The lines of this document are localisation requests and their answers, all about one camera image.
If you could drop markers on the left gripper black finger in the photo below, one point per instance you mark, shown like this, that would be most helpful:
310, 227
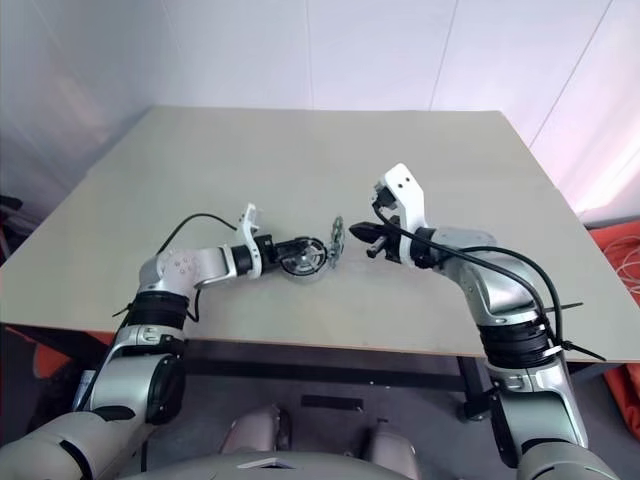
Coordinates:
295, 247

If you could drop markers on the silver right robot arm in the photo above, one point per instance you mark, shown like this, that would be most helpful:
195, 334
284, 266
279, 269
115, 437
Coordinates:
495, 285

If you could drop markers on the orange object under table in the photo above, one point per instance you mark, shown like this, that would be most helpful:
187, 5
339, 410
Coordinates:
47, 362

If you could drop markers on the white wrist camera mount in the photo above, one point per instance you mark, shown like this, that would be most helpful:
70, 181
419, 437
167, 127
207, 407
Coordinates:
248, 235
410, 195

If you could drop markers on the black table frame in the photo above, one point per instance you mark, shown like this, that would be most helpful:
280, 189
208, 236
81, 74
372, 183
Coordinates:
300, 370

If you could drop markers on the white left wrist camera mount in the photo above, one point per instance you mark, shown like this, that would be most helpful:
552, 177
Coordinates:
248, 235

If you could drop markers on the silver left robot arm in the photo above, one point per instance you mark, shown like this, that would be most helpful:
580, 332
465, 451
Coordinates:
175, 267

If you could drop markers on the rounded grey robot left foot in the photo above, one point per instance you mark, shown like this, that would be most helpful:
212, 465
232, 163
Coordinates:
252, 430

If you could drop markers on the rounded grey robot right foot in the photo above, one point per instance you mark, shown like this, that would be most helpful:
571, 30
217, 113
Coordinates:
392, 442

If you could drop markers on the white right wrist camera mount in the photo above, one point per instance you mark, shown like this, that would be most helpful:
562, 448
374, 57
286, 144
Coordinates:
410, 195

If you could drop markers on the black bag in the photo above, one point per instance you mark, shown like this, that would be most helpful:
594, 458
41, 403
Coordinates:
50, 395

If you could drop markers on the rounded grey robot foot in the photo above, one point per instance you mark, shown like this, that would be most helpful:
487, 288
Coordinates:
392, 442
252, 430

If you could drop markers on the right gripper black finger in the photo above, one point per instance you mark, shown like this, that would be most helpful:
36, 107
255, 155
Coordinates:
385, 197
367, 232

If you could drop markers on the grey robot torso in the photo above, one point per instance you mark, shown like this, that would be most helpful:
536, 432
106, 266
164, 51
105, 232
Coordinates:
300, 470

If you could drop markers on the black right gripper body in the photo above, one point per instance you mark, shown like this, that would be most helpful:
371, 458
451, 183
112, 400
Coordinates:
394, 252

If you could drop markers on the orange cushion beside table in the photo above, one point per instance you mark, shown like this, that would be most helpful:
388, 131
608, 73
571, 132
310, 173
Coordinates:
620, 240

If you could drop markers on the black chair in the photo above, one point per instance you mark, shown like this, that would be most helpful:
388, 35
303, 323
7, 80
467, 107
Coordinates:
12, 225

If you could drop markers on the black wheel rim part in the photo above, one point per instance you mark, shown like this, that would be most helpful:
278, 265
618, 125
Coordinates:
305, 267

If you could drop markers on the grey disc with black centre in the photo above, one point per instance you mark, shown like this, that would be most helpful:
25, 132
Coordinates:
337, 240

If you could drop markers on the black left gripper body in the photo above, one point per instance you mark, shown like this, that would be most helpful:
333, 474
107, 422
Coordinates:
269, 252

